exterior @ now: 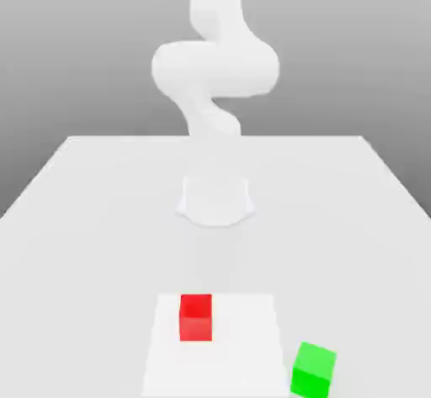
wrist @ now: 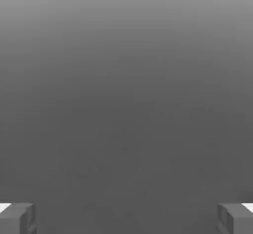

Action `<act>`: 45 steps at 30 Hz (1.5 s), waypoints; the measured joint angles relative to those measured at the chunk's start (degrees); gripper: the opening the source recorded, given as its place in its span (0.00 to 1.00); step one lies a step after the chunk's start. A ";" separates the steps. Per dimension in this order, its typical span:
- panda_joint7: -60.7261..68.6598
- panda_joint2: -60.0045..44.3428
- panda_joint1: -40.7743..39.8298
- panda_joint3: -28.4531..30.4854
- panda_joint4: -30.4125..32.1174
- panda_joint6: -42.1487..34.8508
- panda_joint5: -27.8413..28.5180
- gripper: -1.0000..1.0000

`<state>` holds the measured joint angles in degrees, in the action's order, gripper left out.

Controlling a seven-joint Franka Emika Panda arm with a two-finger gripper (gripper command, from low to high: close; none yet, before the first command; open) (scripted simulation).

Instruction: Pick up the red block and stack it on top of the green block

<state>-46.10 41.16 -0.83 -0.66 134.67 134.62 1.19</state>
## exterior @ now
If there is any small green cube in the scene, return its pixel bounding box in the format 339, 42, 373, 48
290, 341, 338, 398

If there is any small red cube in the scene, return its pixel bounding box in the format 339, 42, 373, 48
178, 293, 214, 342

